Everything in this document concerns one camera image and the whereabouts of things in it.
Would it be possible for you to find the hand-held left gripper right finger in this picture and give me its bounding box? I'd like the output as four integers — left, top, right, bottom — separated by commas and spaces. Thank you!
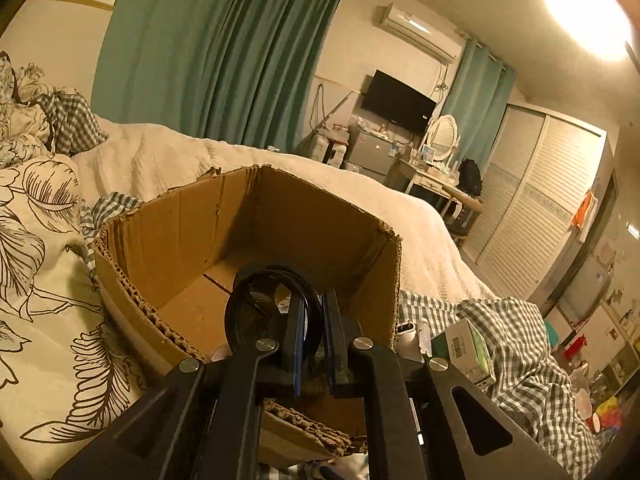
321, 288, 572, 480

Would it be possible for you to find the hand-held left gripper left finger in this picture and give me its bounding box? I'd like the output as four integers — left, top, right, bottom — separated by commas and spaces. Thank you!
52, 290, 308, 480

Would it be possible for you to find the black round magnifying glass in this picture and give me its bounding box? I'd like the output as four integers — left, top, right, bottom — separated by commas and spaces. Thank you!
223, 266, 323, 367

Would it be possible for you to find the white plastic bottle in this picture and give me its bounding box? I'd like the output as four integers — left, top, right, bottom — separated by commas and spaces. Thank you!
397, 322, 419, 361

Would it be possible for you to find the brown cardboard box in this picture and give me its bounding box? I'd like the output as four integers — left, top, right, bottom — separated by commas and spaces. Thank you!
92, 164, 403, 461

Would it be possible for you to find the green white carton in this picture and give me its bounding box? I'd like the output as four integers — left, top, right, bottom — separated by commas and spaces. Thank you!
431, 316, 497, 387

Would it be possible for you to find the grey white checked quilt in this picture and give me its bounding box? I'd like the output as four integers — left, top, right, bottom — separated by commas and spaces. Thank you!
80, 192, 603, 480

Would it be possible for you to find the white dressing table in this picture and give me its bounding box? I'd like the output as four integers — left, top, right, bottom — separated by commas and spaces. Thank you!
400, 156, 484, 217

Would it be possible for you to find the grey mini fridge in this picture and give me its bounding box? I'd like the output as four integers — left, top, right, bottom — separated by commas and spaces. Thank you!
345, 125, 402, 177

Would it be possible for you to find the black backpack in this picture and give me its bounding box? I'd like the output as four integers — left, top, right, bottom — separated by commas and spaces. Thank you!
457, 158, 484, 196

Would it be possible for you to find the cream textured blanket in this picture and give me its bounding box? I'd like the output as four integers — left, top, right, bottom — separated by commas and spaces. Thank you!
70, 115, 501, 302

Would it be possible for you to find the white oval vanity mirror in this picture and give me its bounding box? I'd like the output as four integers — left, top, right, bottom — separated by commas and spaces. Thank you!
424, 114, 460, 163

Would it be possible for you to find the black flat television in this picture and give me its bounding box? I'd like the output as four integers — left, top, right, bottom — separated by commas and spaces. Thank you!
361, 70, 437, 136

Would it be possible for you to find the white louvered wardrobe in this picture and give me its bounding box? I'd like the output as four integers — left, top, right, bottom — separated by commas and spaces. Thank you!
460, 102, 609, 302

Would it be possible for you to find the narrow green curtain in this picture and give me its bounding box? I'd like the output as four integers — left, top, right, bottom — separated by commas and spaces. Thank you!
440, 40, 518, 163

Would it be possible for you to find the orange cloth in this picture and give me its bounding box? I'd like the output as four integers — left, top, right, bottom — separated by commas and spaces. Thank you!
572, 192, 599, 231

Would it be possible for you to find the wide green curtain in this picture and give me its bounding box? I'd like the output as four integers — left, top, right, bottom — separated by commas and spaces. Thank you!
92, 0, 351, 148

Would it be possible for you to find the grey checked pillow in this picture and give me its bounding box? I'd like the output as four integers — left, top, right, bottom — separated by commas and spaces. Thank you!
42, 89, 109, 156

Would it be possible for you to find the white air conditioner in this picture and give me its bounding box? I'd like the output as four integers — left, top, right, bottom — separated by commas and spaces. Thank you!
376, 2, 463, 64

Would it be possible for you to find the glowing ceiling lamp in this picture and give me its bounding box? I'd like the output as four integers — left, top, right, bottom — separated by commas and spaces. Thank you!
542, 0, 634, 64

